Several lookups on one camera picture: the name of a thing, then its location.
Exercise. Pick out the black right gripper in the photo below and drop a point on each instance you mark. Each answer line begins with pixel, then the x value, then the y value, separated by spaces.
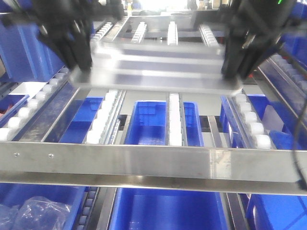
pixel 254 28

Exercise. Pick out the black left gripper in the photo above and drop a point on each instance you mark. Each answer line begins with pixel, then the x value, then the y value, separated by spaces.
pixel 66 26

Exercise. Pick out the silver ribbed metal tray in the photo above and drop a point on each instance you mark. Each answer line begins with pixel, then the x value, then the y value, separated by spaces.
pixel 153 66

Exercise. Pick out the blue bin lower shelf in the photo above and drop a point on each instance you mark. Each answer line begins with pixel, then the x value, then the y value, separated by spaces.
pixel 278 122
pixel 147 124
pixel 79 126

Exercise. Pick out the blue bin shelf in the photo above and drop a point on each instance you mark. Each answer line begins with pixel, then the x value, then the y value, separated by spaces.
pixel 17 194
pixel 277 212
pixel 147 124
pixel 278 122
pixel 156 209
pixel 79 126

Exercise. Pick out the blue bin bottom shelf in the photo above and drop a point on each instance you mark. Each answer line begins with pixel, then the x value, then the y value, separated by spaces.
pixel 277 212
pixel 156 209
pixel 17 194

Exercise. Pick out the large blue plastic crate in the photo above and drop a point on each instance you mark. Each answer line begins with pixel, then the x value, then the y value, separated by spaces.
pixel 25 58

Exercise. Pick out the flat metal divider bar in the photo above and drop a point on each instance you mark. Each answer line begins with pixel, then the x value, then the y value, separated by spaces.
pixel 47 115

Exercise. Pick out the clear plastic bag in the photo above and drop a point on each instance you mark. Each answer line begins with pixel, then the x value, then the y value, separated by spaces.
pixel 37 213

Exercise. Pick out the white roller track rail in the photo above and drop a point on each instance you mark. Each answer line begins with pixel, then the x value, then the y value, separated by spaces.
pixel 176 121
pixel 242 124
pixel 12 123
pixel 104 127

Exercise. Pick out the metal shelf front rail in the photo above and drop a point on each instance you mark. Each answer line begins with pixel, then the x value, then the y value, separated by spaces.
pixel 257 171

